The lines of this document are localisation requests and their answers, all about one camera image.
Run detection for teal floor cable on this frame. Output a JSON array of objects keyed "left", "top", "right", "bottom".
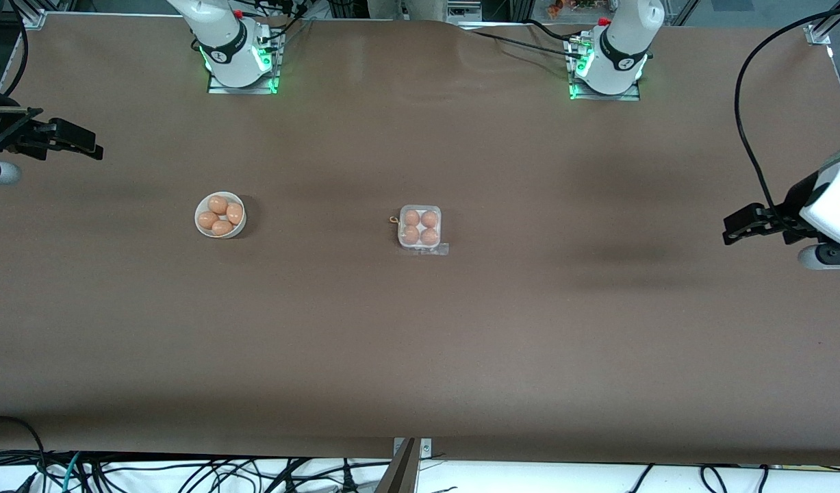
[{"left": 62, "top": 452, "right": 84, "bottom": 493}]

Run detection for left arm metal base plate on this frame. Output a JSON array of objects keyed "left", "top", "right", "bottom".
[{"left": 568, "top": 34, "right": 641, "bottom": 101}]

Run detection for black cables at right base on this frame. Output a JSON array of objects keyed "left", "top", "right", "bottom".
[{"left": 245, "top": 0, "right": 312, "bottom": 54}]

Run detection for brown paper table cover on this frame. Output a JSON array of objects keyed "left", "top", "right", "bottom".
[{"left": 0, "top": 12, "right": 840, "bottom": 468}]

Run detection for clear plastic egg box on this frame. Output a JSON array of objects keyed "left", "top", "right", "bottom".
[{"left": 397, "top": 204, "right": 450, "bottom": 258}]

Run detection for brown angled bar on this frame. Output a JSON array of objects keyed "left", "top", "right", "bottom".
[{"left": 373, "top": 438, "right": 421, "bottom": 493}]

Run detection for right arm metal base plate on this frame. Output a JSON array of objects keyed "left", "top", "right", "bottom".
[{"left": 207, "top": 31, "right": 281, "bottom": 94}]

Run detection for black looped floor cable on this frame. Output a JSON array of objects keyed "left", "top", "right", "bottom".
[{"left": 0, "top": 415, "right": 49, "bottom": 493}]

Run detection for aluminium frame profile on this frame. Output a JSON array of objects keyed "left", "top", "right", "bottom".
[
  {"left": 805, "top": 0, "right": 840, "bottom": 47},
  {"left": 19, "top": 0, "right": 49, "bottom": 29}
]

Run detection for white round bowl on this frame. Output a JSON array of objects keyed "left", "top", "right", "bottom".
[{"left": 194, "top": 190, "right": 246, "bottom": 238}]

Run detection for small metal bracket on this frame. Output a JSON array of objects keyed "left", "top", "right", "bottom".
[{"left": 393, "top": 438, "right": 433, "bottom": 459}]

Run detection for black cable on table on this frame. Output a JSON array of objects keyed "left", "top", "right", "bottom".
[
  {"left": 526, "top": 18, "right": 586, "bottom": 43},
  {"left": 470, "top": 30, "right": 583, "bottom": 61}
]

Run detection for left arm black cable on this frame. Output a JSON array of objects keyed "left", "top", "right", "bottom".
[{"left": 734, "top": 3, "right": 840, "bottom": 223}]

